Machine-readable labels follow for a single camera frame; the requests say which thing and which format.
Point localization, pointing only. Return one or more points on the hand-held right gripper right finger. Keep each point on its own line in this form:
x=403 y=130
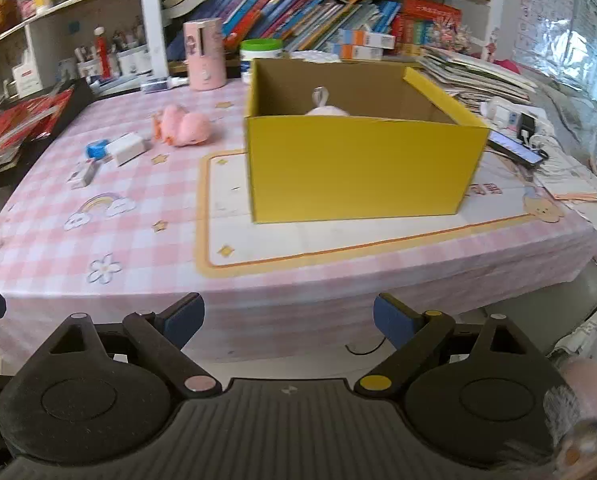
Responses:
x=393 y=321

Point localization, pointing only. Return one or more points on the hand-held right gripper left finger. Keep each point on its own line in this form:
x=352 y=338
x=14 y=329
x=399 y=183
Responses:
x=184 y=320

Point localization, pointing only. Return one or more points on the yellow cardboard box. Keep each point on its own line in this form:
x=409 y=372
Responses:
x=363 y=170

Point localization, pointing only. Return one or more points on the small white red box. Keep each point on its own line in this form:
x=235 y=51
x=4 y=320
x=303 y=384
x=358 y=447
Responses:
x=84 y=174

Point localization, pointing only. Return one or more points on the white charger adapter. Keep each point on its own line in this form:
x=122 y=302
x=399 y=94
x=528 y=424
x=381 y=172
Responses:
x=127 y=150

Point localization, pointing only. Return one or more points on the small blue tape dispenser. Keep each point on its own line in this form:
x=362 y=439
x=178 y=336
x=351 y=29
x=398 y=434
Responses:
x=97 y=149

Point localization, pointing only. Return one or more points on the small pink plush toy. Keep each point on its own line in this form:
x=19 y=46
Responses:
x=186 y=127

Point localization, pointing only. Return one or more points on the pink plush pig toy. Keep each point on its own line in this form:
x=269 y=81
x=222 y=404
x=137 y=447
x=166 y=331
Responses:
x=328 y=109

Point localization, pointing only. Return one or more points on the pink checked tablecloth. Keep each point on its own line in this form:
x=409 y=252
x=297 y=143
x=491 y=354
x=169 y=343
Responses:
x=128 y=245

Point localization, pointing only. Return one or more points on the yellow bordered desk mat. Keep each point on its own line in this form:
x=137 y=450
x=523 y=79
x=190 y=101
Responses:
x=238 y=240

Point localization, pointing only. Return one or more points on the grey chair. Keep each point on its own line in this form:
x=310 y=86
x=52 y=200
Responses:
x=553 y=300

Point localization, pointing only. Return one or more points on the bag of red packets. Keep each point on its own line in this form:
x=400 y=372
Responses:
x=13 y=130

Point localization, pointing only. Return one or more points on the pink fuzzy cloth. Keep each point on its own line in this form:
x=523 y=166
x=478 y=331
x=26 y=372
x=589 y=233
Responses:
x=585 y=400

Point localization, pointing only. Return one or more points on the black smartphone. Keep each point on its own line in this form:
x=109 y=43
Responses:
x=515 y=149

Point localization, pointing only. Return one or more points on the white power strip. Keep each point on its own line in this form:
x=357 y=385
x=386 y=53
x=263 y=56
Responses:
x=503 y=112

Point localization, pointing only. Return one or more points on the white pen holder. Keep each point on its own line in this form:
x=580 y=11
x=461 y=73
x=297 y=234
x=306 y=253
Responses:
x=134 y=62
x=88 y=70

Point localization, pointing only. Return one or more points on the stack of paper booklets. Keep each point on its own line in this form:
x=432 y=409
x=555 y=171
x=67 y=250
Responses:
x=473 y=75

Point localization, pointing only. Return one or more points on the pink humidifier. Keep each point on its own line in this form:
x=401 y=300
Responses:
x=206 y=55

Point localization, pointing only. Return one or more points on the orange white medicine box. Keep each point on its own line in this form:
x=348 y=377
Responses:
x=366 y=37
x=358 y=52

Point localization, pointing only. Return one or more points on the white quilted pouch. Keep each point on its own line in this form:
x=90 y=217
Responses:
x=313 y=56

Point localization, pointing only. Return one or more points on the white jar green lid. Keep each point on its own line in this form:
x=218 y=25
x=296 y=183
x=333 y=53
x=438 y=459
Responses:
x=261 y=50

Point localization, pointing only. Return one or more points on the red boxed book set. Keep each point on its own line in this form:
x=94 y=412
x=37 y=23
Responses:
x=428 y=25

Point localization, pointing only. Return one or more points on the white wooden bookshelf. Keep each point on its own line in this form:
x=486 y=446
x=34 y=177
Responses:
x=151 y=20

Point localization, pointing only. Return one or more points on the row of colourful books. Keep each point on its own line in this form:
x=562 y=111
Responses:
x=278 y=15

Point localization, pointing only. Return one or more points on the alphabet wall poster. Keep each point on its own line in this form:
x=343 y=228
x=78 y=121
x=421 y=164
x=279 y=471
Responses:
x=545 y=5

